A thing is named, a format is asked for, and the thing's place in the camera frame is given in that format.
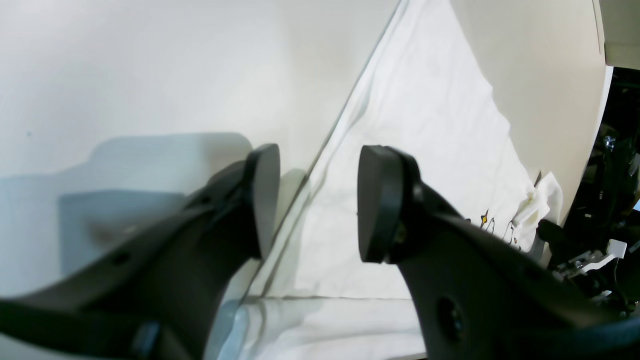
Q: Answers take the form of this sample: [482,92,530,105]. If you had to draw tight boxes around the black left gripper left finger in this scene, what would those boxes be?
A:
[1,144,281,360]

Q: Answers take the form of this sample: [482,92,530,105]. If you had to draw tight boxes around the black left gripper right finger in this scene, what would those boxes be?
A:
[357,145,639,360]

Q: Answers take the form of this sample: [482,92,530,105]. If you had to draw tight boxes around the white printed t-shirt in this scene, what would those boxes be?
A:
[218,0,535,360]

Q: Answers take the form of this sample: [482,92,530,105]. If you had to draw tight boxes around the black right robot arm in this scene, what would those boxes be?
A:
[537,67,640,317]

